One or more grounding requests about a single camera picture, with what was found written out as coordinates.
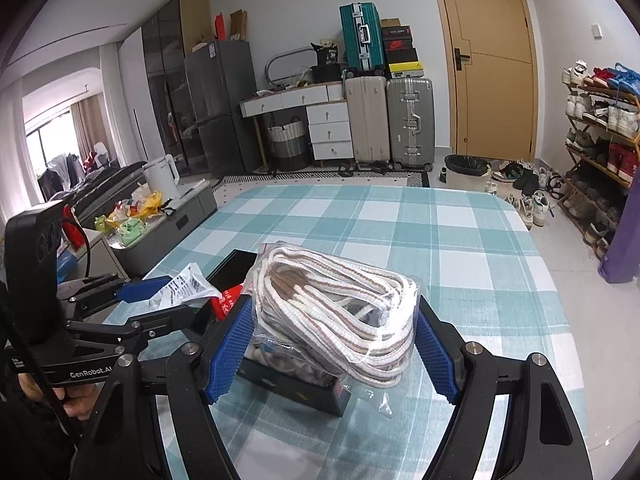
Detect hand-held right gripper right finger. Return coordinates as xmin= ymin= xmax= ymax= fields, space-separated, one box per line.
xmin=414 ymin=294 xmax=591 ymax=480

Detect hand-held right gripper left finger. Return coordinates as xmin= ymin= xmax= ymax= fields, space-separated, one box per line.
xmin=82 ymin=294 xmax=258 ymax=480

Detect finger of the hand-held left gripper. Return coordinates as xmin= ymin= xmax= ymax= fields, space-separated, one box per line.
xmin=57 ymin=275 xmax=173 ymax=307
xmin=65 ymin=302 xmax=211 ymax=357

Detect white medicine sachet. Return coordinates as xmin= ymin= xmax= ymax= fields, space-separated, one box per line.
xmin=150 ymin=262 xmax=223 ymax=311

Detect red balloon glue pack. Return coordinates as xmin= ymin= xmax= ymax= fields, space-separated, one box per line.
xmin=210 ymin=284 xmax=246 ymax=321

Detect black cardboard box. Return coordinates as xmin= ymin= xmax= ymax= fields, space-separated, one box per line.
xmin=205 ymin=249 xmax=351 ymax=417

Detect striped white rope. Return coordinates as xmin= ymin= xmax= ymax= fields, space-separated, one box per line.
xmin=245 ymin=242 xmax=423 ymax=418

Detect person's left hand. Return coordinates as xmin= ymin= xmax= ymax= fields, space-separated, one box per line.
xmin=20 ymin=375 xmax=101 ymax=422

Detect green snack packet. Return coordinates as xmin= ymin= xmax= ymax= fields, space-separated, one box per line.
xmin=116 ymin=217 xmax=147 ymax=246

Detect grey storage cabinet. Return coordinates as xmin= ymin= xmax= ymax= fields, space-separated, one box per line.
xmin=107 ymin=180 xmax=218 ymax=276

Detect yellow snack bag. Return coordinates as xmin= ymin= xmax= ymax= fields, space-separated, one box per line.
xmin=135 ymin=191 xmax=166 ymax=218

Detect hanging clothes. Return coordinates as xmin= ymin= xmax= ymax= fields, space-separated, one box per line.
xmin=37 ymin=142 xmax=121 ymax=196

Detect white kettle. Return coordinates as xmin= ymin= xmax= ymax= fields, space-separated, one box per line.
xmin=142 ymin=156 xmax=181 ymax=198

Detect brown curtain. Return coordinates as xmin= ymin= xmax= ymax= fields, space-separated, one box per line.
xmin=70 ymin=95 xmax=108 ymax=161

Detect white curtain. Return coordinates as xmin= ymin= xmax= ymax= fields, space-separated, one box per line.
xmin=97 ymin=42 xmax=126 ymax=168

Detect scattered loose footwear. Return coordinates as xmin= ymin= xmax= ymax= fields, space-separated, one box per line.
xmin=487 ymin=160 xmax=563 ymax=231

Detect trash bin with black liner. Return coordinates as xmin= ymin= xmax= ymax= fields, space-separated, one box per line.
xmin=444 ymin=154 xmax=493 ymax=192

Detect black white patterned rug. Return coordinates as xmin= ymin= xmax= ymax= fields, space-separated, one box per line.
xmin=220 ymin=169 xmax=431 ymax=188

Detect woven laundry basket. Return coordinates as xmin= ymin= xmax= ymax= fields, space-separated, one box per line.
xmin=264 ymin=119 xmax=310 ymax=171

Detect grey refrigerator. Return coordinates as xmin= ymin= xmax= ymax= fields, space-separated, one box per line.
xmin=184 ymin=40 xmax=261 ymax=178

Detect dark glass wardrobe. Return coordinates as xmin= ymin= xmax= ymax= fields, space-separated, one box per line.
xmin=141 ymin=0 xmax=198 ymax=176

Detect purple bag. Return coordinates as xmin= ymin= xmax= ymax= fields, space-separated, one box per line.
xmin=597 ymin=205 xmax=640 ymax=283

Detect silver suitcase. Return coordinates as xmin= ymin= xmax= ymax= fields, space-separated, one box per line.
xmin=386 ymin=77 xmax=435 ymax=171

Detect beige suitcase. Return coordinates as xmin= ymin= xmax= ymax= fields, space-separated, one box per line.
xmin=344 ymin=76 xmax=392 ymax=171

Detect white drawer dresser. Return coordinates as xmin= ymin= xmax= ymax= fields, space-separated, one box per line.
xmin=240 ymin=84 xmax=353 ymax=168

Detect wooden shoe rack with shoes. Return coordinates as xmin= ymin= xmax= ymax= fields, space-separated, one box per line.
xmin=560 ymin=60 xmax=640 ymax=256

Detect large cardboard box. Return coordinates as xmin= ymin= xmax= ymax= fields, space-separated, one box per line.
xmin=179 ymin=0 xmax=211 ymax=56

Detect tan wooden door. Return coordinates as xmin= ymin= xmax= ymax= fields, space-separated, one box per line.
xmin=427 ymin=0 xmax=543 ymax=161

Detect black yellow shoe box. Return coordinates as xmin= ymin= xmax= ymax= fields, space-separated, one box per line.
xmin=387 ymin=62 xmax=426 ymax=80

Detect black paper bag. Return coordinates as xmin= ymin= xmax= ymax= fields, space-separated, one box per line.
xmin=310 ymin=40 xmax=343 ymax=83

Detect teal suitcase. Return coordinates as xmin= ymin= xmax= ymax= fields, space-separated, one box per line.
xmin=340 ymin=2 xmax=383 ymax=72

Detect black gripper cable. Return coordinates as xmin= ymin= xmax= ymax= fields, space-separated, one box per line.
xmin=0 ymin=305 xmax=81 ymax=441

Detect white curved tube frame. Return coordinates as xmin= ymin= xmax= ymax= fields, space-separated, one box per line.
xmin=265 ymin=46 xmax=313 ymax=83

